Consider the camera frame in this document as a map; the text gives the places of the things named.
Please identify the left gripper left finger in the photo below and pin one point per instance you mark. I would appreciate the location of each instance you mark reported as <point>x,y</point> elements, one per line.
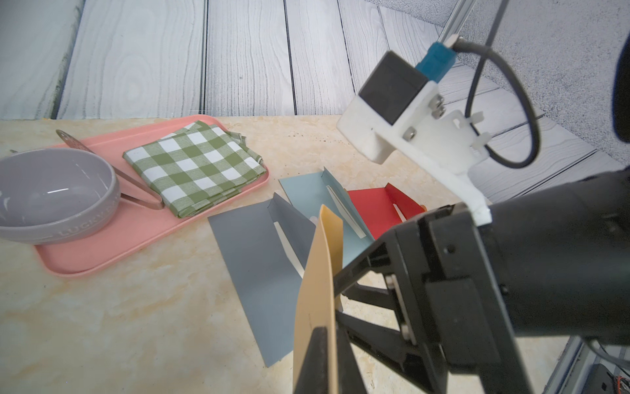
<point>313,377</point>

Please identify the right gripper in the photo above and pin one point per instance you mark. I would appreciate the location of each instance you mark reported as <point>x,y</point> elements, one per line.
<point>555,262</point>

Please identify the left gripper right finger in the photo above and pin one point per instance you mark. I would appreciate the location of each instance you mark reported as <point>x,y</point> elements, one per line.
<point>349,376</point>

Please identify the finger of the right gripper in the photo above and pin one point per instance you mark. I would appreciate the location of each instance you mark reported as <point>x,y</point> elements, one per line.
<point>374,259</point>
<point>384,344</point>

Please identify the red envelope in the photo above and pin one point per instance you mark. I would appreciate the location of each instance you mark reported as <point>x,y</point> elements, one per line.
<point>383,208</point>

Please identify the yellow envelope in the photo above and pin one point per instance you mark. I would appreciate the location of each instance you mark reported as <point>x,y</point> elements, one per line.
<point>317,303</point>

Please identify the light blue envelope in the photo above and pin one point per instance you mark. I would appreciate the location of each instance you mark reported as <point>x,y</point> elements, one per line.
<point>309,192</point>

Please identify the grey envelope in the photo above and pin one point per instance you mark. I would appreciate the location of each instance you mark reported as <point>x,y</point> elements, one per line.
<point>265,247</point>

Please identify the green checkered cloth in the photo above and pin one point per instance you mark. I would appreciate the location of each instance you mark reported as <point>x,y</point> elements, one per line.
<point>197,167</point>

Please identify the pink tray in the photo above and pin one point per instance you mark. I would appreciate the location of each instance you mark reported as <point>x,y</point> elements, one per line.
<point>132,227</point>

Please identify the lilac bowl on tray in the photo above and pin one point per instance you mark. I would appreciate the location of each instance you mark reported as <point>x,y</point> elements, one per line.
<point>56,195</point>

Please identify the right aluminium frame post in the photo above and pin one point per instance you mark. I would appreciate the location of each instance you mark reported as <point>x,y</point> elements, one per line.
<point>456,20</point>

